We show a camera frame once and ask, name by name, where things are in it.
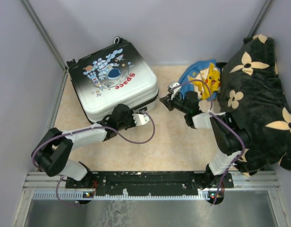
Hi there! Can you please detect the black suitcase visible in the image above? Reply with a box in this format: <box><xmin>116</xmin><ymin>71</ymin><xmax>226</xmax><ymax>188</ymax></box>
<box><xmin>67</xmin><ymin>36</ymin><xmax>159</xmax><ymax>123</ymax></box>

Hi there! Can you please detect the light blue Pikachu shirt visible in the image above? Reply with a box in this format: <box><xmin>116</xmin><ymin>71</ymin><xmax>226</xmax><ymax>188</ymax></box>
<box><xmin>179</xmin><ymin>59</ymin><xmax>221</xmax><ymax>101</ymax></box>

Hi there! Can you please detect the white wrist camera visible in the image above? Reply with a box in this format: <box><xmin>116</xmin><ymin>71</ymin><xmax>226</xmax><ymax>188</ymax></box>
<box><xmin>168</xmin><ymin>81</ymin><xmax>181</xmax><ymax>96</ymax></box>
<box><xmin>132</xmin><ymin>113</ymin><xmax>150</xmax><ymax>126</ymax></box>

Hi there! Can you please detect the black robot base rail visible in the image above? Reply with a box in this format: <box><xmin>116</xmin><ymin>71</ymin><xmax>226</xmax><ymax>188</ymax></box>
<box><xmin>66</xmin><ymin>171</ymin><xmax>233</xmax><ymax>196</ymax></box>

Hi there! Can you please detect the black flower pattern blanket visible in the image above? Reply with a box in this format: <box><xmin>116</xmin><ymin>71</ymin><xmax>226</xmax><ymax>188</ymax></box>
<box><xmin>218</xmin><ymin>35</ymin><xmax>291</xmax><ymax>174</ymax></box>

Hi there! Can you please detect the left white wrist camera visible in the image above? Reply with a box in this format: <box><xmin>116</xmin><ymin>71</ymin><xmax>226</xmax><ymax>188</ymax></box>
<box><xmin>132</xmin><ymin>113</ymin><xmax>150</xmax><ymax>126</ymax></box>

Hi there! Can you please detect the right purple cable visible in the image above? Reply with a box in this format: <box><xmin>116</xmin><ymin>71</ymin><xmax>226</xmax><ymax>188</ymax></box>
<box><xmin>170</xmin><ymin>79</ymin><xmax>245</xmax><ymax>206</ymax></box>

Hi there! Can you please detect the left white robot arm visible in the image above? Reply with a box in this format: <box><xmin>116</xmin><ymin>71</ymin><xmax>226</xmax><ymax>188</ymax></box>
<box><xmin>31</xmin><ymin>104</ymin><xmax>136</xmax><ymax>188</ymax></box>

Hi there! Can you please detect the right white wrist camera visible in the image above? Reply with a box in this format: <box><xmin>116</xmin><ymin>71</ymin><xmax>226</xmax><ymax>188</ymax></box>
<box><xmin>168</xmin><ymin>81</ymin><xmax>181</xmax><ymax>96</ymax></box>

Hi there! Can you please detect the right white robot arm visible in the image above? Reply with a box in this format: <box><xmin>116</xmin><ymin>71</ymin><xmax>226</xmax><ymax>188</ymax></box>
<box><xmin>159</xmin><ymin>91</ymin><xmax>251</xmax><ymax>189</ymax></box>

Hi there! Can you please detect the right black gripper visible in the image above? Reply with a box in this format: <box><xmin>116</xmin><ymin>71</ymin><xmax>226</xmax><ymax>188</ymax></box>
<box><xmin>161</xmin><ymin>91</ymin><xmax>189</xmax><ymax>114</ymax></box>

